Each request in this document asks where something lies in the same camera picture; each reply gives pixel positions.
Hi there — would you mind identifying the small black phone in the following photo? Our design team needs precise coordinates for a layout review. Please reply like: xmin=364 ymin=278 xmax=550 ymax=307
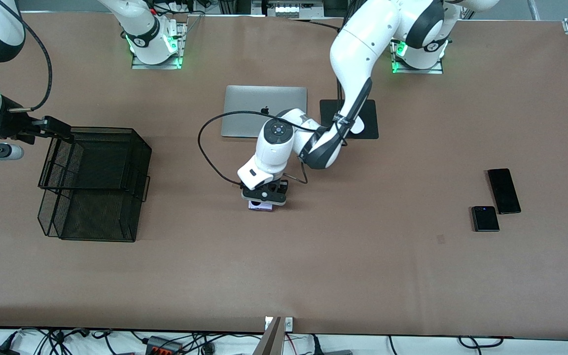
xmin=471 ymin=206 xmax=500 ymax=232

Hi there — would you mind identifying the long black phone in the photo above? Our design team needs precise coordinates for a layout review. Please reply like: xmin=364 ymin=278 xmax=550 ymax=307
xmin=487 ymin=168 xmax=522 ymax=215

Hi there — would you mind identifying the silver laptop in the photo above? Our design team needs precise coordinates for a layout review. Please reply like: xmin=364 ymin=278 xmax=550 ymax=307
xmin=221 ymin=85 xmax=308 ymax=140

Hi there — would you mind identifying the black mesh two-tier tray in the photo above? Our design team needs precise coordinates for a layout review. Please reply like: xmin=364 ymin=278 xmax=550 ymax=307
xmin=37 ymin=127 xmax=152 ymax=243

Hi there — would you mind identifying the black mouse pad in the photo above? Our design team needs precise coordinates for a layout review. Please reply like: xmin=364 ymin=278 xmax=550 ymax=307
xmin=319 ymin=99 xmax=379 ymax=140

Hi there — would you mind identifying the aluminium profile beam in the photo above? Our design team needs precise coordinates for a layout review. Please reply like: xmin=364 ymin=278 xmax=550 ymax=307
xmin=253 ymin=317 xmax=283 ymax=355

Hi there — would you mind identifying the white terminal device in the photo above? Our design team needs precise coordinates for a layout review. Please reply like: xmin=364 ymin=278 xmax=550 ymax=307
xmin=252 ymin=0 xmax=324 ymax=18

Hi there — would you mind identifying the black orange power strip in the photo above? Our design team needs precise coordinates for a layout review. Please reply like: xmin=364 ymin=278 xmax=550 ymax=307
xmin=145 ymin=336 xmax=182 ymax=355

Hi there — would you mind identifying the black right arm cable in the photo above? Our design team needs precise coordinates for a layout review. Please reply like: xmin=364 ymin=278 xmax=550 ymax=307
xmin=7 ymin=10 xmax=53 ymax=114

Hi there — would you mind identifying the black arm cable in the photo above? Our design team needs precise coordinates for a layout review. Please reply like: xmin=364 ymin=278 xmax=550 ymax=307
xmin=7 ymin=10 xmax=53 ymax=114
xmin=198 ymin=111 xmax=344 ymax=185

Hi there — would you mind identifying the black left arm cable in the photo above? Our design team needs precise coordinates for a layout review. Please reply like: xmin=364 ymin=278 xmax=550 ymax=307
xmin=198 ymin=111 xmax=344 ymax=185

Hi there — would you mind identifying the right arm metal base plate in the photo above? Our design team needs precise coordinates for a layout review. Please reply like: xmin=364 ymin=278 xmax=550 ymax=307
xmin=131 ymin=22 xmax=186 ymax=70

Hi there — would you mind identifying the black cable on table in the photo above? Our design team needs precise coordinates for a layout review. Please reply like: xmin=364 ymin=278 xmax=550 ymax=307
xmin=289 ymin=19 xmax=344 ymax=33

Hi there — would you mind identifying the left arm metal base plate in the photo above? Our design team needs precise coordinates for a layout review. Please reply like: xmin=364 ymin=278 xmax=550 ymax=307
xmin=391 ymin=47 xmax=444 ymax=74

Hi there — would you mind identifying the black looped cable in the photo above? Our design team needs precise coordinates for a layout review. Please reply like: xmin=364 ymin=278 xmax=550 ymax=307
xmin=458 ymin=336 xmax=504 ymax=349

